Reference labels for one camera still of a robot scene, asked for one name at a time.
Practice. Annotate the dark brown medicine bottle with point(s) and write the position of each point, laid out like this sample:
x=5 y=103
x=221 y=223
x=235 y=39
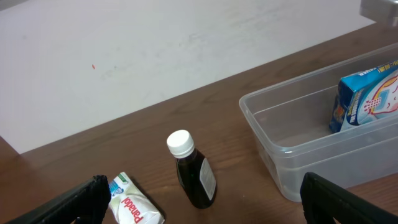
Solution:
x=193 y=169

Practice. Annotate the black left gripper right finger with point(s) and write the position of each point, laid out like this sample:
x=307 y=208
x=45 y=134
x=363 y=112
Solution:
x=327 y=203

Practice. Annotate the clear plastic container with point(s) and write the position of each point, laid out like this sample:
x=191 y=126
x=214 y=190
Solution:
x=290 y=121

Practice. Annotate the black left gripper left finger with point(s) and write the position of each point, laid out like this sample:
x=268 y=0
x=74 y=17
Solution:
x=86 y=203

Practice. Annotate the white Panadol box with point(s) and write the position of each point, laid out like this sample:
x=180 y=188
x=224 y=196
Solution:
x=129 y=205

